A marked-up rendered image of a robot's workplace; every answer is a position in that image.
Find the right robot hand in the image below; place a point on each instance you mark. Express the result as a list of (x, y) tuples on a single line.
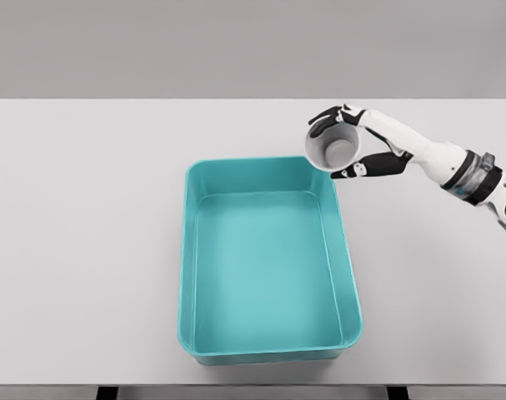
[(396, 132)]

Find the white paper cup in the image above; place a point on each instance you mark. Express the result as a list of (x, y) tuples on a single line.
[(332, 146)]

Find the teal rectangular basket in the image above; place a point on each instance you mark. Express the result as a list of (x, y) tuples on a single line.
[(266, 266)]

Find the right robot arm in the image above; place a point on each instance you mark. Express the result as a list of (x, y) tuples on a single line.
[(469, 168)]

